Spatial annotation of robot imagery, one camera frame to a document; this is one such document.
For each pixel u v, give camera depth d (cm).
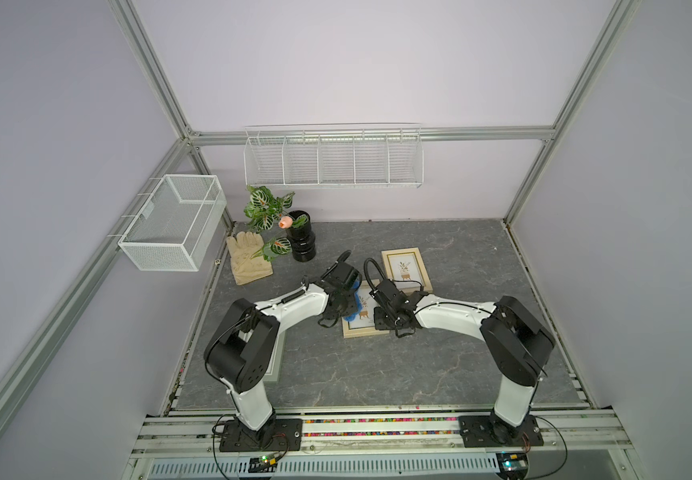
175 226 84
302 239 102
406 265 106
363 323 91
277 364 84
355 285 77
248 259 109
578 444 73
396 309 70
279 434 74
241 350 47
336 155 99
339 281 74
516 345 48
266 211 83
